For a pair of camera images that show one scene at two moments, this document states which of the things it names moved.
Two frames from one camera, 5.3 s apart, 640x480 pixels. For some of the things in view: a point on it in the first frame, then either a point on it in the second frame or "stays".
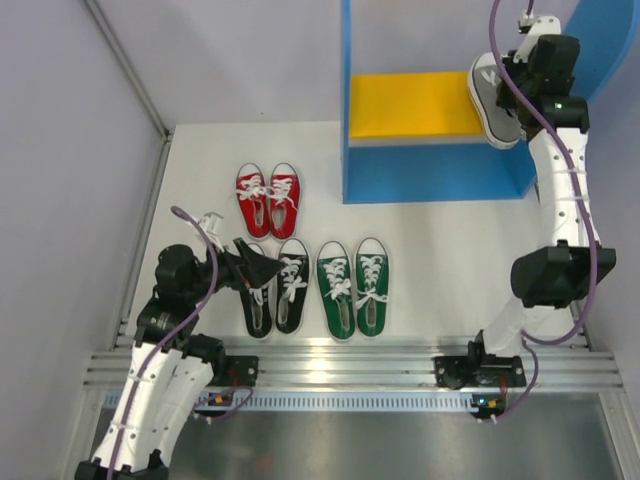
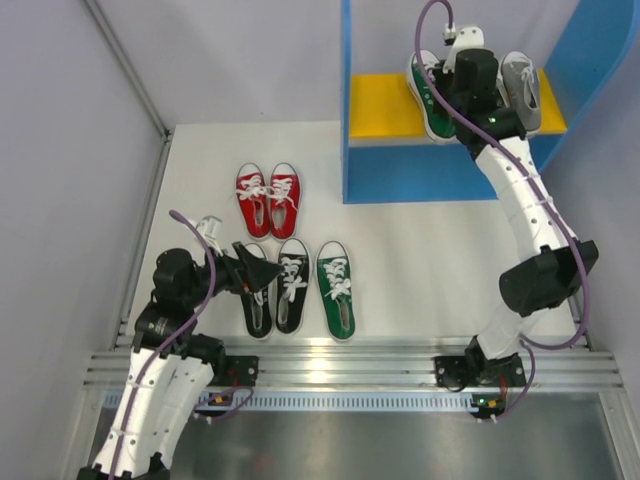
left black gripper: x=240 y=263 stays
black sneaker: x=257 y=304 stays
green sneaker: x=335 y=281 stays
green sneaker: x=372 y=279 → x=440 y=124
